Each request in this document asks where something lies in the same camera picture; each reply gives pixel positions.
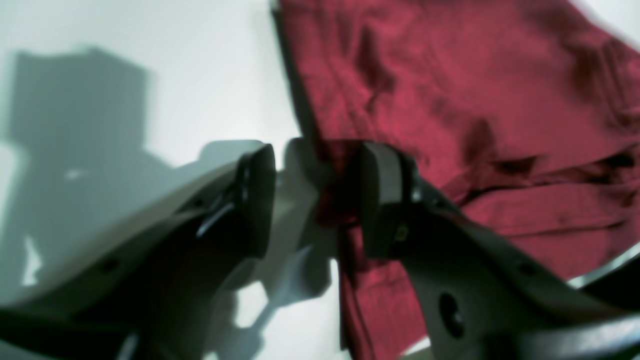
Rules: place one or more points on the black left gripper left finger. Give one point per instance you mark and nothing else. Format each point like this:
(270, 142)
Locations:
(152, 297)

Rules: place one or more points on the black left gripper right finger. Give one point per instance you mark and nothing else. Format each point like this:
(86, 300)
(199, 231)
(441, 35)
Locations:
(482, 298)

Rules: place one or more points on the dark red long-sleeve T-shirt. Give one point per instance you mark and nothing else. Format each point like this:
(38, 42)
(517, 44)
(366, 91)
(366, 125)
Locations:
(523, 112)

